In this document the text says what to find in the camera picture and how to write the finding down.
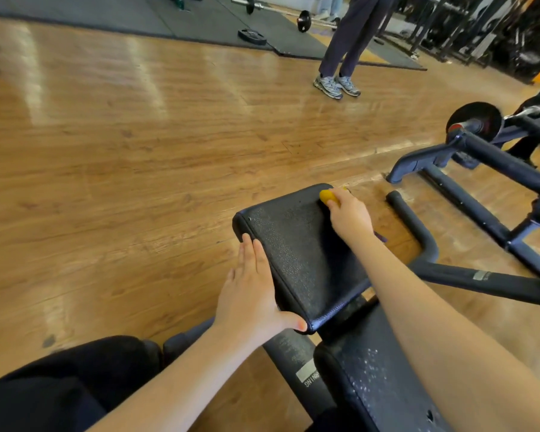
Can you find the black metal bench frame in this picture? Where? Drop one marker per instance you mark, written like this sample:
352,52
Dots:
459,276

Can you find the person's left hand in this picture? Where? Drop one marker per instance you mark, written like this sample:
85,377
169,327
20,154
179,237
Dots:
247,301

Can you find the yellow sponge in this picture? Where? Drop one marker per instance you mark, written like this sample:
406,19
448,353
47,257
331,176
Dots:
327,196

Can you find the person's black trousers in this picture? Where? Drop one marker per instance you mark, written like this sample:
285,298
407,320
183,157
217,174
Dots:
67,386

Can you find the black weight plate on machine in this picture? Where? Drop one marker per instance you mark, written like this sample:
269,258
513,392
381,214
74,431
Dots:
472,114

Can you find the barbell with black plates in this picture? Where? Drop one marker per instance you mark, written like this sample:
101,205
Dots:
279,11

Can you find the black rubber gym mat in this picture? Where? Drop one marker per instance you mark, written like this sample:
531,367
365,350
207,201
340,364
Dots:
198,17

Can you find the person's right hand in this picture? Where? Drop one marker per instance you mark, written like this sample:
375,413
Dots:
350,218

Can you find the person's right fingers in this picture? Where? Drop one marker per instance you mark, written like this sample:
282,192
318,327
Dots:
339,197

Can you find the green dumbbell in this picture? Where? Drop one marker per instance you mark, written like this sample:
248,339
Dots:
178,0

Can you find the black weight rack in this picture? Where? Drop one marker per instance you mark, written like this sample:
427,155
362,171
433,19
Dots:
477,26

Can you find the person's left thumb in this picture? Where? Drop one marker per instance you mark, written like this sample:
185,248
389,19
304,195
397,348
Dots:
293,322

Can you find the purple cloth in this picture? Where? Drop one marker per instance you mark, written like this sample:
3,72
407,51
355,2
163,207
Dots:
380,237

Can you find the person's left middle finger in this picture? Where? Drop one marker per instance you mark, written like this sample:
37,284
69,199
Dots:
247,256

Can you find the black weight machine frame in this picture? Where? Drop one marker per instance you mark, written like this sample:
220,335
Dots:
499,166

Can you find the person's left forearm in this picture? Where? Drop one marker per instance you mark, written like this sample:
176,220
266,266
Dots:
175,382

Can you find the black bench seat pad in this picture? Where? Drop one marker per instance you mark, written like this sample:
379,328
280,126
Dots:
303,256

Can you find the loose black weight plate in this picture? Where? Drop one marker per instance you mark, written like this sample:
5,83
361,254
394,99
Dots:
252,36

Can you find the black bench back pad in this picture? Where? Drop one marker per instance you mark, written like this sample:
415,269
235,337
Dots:
369,382

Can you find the person's right forearm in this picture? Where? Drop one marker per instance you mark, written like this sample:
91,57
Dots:
441,337

